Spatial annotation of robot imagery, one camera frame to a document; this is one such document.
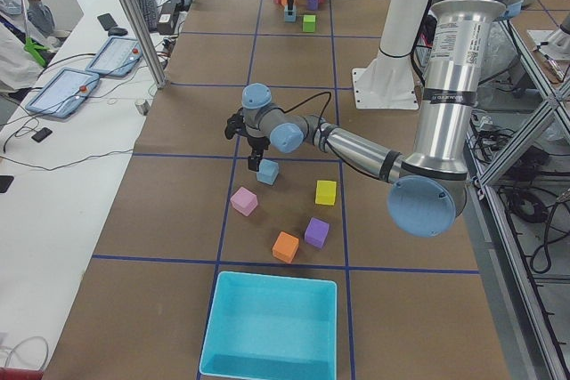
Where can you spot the blue teach pendant tablet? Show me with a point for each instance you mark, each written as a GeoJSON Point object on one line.
{"type": "Point", "coordinates": [117, 57]}
{"type": "Point", "coordinates": [64, 93]}

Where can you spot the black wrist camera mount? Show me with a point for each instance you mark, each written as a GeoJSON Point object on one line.
{"type": "Point", "coordinates": [235, 125]}

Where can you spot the light blue foam block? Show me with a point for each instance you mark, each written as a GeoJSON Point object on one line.
{"type": "Point", "coordinates": [267, 172]}
{"type": "Point", "coordinates": [290, 14]}

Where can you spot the black keyboard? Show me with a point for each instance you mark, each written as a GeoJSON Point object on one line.
{"type": "Point", "coordinates": [150, 14]}

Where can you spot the black smartphone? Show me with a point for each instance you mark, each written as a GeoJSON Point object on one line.
{"type": "Point", "coordinates": [107, 21]}

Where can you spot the cyan plastic bin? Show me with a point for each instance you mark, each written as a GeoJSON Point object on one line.
{"type": "Point", "coordinates": [271, 327]}

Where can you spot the green foam block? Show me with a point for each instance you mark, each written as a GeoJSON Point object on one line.
{"type": "Point", "coordinates": [309, 23]}

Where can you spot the black computer mouse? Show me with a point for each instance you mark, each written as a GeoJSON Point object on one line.
{"type": "Point", "coordinates": [117, 31]}

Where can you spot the yellow foam block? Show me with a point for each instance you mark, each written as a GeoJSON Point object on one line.
{"type": "Point", "coordinates": [326, 192]}

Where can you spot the purple foam block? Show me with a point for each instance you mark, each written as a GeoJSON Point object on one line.
{"type": "Point", "coordinates": [312, 5]}
{"type": "Point", "coordinates": [316, 232]}

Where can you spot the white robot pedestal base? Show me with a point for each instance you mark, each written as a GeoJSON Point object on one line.
{"type": "Point", "coordinates": [387, 83]}

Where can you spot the pink foam block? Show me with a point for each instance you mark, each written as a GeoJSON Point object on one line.
{"type": "Point", "coordinates": [244, 201]}

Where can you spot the aluminium frame post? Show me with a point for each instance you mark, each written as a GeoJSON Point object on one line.
{"type": "Point", "coordinates": [136, 21]}

